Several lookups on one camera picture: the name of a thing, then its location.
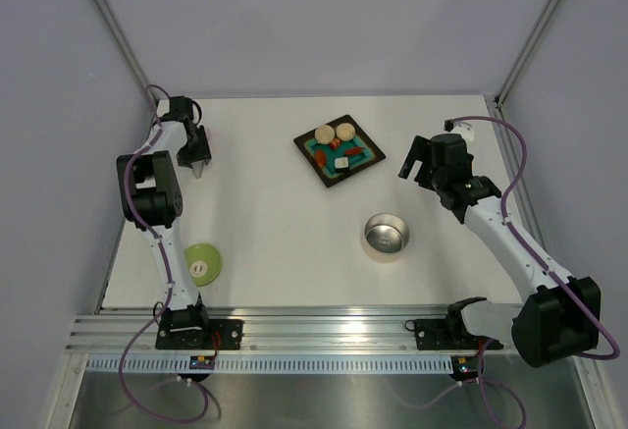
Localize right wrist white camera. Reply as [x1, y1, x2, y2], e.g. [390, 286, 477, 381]
[444, 120, 475, 144]

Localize aluminium rail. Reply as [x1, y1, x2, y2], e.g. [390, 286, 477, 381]
[65, 305, 446, 354]

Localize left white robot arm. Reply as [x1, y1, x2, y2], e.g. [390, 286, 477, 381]
[116, 95, 213, 350]

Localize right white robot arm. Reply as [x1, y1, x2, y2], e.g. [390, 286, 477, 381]
[398, 133, 602, 368]

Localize left round bread bun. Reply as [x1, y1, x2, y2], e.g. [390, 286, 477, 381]
[314, 125, 336, 145]

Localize round bread bun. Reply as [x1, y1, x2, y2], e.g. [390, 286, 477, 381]
[314, 125, 336, 145]
[336, 122, 356, 142]

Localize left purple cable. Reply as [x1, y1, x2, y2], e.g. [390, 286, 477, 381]
[118, 84, 210, 422]

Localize right round bread bun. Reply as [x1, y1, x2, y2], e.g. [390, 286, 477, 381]
[336, 122, 356, 142]

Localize white slotted cable duct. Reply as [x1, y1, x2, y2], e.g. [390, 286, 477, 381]
[86, 354, 453, 375]

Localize aluminium frame post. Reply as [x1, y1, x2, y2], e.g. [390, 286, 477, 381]
[494, 0, 564, 110]
[90, 0, 157, 104]

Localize right aluminium frame post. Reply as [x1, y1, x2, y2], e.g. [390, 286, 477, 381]
[494, 0, 564, 110]

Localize orange sausage piece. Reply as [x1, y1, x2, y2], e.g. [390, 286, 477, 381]
[315, 149, 327, 169]

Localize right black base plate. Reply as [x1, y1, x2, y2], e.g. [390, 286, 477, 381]
[404, 317, 487, 351]

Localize stainless steel bowl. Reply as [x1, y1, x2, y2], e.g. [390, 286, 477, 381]
[363, 213, 411, 255]

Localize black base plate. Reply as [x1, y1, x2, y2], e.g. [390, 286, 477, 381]
[404, 317, 487, 351]
[155, 319, 244, 350]

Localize left aluminium frame post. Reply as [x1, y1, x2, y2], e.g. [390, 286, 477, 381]
[90, 0, 157, 104]

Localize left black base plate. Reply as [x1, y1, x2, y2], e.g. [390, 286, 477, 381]
[155, 319, 244, 350]

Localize green round lid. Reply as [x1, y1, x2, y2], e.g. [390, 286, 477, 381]
[184, 242, 223, 287]

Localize purple cable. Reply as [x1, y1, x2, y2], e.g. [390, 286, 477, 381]
[118, 84, 210, 422]
[387, 115, 621, 429]

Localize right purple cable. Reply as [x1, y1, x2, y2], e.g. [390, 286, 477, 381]
[387, 115, 621, 429]

